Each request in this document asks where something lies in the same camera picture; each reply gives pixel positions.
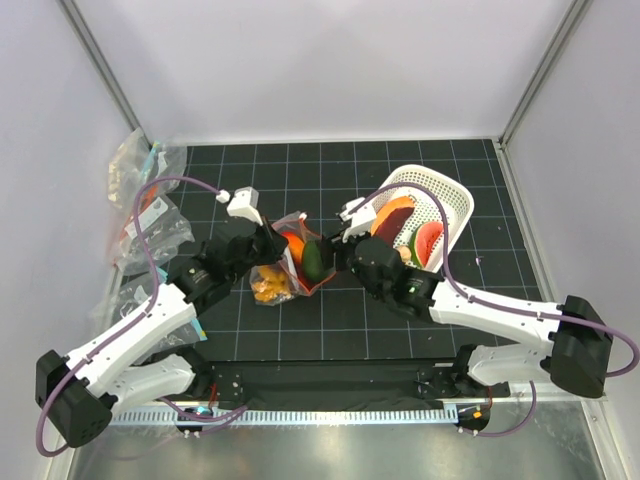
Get clear zip bag orange zipper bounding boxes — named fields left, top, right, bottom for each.
left=254, top=211, right=336, bottom=306

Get yellow orange ginger root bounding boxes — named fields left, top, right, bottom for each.
left=250, top=266, right=292, bottom=305

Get white perforated plastic basket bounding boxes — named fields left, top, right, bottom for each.
left=371, top=165, right=474, bottom=272

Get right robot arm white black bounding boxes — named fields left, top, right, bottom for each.
left=319, top=235, right=612, bottom=399

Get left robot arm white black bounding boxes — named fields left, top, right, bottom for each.
left=35, top=218, right=288, bottom=456

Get clear bag with white label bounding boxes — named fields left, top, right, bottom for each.
left=114, top=186, right=195, bottom=276

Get beige garlic bulb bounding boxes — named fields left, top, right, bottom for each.
left=398, top=246, right=412, bottom=263

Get black grid cutting mat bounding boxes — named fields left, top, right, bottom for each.
left=186, top=139, right=542, bottom=361

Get dark red meat slice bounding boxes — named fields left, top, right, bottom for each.
left=373, top=207, right=414, bottom=246

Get orange papaya slice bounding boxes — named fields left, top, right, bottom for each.
left=370, top=196, right=415, bottom=234

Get watermelon slice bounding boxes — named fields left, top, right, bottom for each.
left=409, top=221, right=444, bottom=269

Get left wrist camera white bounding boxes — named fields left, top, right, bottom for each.
left=227, top=186, right=262, bottom=225

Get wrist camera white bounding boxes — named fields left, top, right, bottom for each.
left=227, top=186, right=262, bottom=225
left=338, top=197, right=377, bottom=243

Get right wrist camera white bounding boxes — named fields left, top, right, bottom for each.
left=338, top=197, right=377, bottom=243

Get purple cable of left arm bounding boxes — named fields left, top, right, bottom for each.
left=36, top=175, right=249, bottom=457

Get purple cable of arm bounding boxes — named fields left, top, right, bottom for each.
left=36, top=175, right=249, bottom=457
left=349, top=182, right=640, bottom=439

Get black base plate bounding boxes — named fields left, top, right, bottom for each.
left=196, top=359, right=509, bottom=410

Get slotted aluminium cable duct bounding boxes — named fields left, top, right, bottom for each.
left=111, top=404, right=458, bottom=429

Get aluminium frame rail right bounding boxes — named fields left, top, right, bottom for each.
left=498, top=0, right=591, bottom=146

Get aluminium frame rail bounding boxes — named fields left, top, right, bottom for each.
left=498, top=0, right=591, bottom=146
left=55, top=0, right=152, bottom=147

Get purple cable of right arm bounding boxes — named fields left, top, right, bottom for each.
left=349, top=182, right=640, bottom=439

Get aluminium frame rail left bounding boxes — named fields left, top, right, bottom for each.
left=55, top=0, right=152, bottom=147

